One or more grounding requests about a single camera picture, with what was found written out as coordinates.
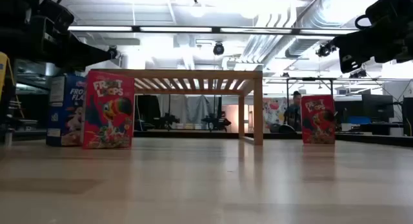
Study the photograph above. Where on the red Froot Loops cereal box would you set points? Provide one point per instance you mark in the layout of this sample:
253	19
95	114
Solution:
317	120
108	111

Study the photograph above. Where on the black ceiling spotlight cluster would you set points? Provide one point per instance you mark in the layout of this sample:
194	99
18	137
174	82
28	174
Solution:
324	50

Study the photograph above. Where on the round white pendant lamp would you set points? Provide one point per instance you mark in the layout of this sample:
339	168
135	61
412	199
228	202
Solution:
197	10

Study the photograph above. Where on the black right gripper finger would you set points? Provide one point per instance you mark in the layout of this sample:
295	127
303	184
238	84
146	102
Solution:
350	62
358	41

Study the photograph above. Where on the blue Frosted Flakes cereal box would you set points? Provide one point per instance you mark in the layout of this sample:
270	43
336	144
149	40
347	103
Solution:
66	111

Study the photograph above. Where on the silver ventilation duct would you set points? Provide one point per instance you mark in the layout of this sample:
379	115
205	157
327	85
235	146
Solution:
300	46

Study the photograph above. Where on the colourful poster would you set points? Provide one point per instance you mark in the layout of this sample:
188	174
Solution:
274	112

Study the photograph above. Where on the person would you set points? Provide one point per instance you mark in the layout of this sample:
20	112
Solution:
292	114

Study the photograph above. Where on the black background robot arm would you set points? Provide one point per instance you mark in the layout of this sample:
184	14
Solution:
216	122
166	120

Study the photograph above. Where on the grey curtain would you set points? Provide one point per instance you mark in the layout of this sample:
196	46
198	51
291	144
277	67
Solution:
193	109

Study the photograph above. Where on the yellow panel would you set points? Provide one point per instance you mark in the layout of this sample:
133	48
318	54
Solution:
2	72

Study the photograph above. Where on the black hanging camera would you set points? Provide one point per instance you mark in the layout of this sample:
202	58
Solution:
218	48

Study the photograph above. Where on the black monitor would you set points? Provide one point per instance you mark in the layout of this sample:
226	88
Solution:
377	107
408	116

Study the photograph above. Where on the wooden slatted shelf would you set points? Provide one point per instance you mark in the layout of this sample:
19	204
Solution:
193	74

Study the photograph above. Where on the black metal frame stand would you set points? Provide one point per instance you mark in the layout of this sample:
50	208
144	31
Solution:
309	79

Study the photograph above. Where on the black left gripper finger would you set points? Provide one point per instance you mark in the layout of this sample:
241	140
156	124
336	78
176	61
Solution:
84	56

